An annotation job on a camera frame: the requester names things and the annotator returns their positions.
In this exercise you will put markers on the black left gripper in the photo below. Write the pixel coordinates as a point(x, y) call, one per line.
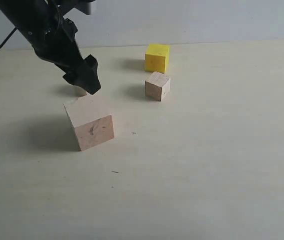
point(54, 41)

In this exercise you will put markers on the large wooden cube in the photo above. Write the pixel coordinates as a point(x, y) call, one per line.
point(91, 120)

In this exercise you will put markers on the yellow cube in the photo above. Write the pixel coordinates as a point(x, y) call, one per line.
point(157, 58)

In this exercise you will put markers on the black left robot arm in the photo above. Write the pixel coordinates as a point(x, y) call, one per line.
point(21, 12)

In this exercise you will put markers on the small wooden cube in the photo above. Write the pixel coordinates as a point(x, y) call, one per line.
point(80, 92)

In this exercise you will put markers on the medium wooden cube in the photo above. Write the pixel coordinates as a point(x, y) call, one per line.
point(157, 86)

